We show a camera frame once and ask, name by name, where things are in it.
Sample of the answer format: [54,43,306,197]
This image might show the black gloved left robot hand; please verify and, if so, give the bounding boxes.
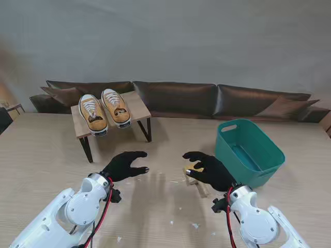
[100,151,150,183]

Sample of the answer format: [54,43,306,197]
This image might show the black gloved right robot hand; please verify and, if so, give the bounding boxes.
[182,151,237,193]

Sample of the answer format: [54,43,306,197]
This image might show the wooden brush yellow bristles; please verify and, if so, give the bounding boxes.
[182,162,210,199]

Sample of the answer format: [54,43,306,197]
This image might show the yellow canvas sneaker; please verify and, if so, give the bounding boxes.
[100,88,133,129]
[78,94,109,137]

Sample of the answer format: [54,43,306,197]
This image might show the green plastic basin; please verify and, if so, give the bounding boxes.
[214,118,286,189]

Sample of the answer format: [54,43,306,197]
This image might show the small wooden black-legged stand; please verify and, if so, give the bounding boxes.
[70,90,152,163]

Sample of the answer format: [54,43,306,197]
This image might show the brown leather sofa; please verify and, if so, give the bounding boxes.
[29,80,331,123]

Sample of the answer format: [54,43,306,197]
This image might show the brown leather throw pillow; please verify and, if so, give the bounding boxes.
[40,86,86,106]
[254,96,321,118]

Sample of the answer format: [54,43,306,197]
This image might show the light wooden cabinet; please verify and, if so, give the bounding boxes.
[320,113,331,137]

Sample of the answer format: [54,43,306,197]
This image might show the wooden side table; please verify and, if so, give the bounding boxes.
[0,102,26,115]

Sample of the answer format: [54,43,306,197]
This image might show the dark chair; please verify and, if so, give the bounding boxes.
[0,107,13,135]

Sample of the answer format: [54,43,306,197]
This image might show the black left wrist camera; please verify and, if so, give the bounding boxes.
[111,189,123,204]

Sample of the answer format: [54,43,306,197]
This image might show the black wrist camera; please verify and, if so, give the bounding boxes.
[111,189,123,204]
[212,197,228,214]

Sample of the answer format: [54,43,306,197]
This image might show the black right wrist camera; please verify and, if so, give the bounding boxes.
[212,197,228,214]

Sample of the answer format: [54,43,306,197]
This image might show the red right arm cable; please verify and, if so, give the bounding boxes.
[225,188,237,248]

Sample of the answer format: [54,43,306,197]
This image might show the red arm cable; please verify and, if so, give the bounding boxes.
[77,177,114,248]
[225,188,237,248]

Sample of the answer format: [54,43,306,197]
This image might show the red left arm cable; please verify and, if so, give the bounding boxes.
[77,177,114,248]

